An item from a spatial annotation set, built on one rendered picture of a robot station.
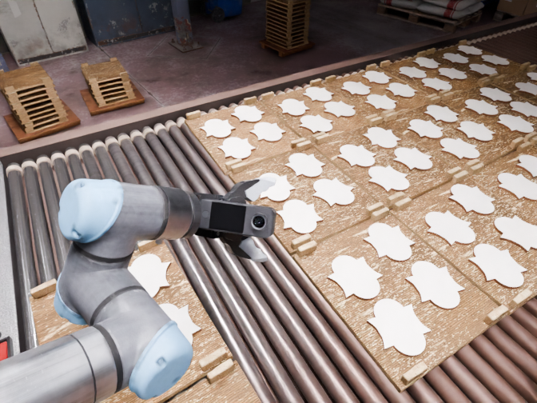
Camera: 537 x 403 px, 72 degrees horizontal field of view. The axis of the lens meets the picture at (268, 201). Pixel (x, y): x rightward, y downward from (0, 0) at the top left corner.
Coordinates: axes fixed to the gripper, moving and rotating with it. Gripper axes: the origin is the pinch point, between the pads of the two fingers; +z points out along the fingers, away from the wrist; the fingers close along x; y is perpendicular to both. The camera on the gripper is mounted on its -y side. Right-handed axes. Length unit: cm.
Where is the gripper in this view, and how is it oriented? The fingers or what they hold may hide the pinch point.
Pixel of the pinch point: (274, 220)
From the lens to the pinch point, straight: 68.4
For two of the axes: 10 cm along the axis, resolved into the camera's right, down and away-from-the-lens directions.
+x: -1.1, 9.9, 0.0
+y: -7.6, -0.8, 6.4
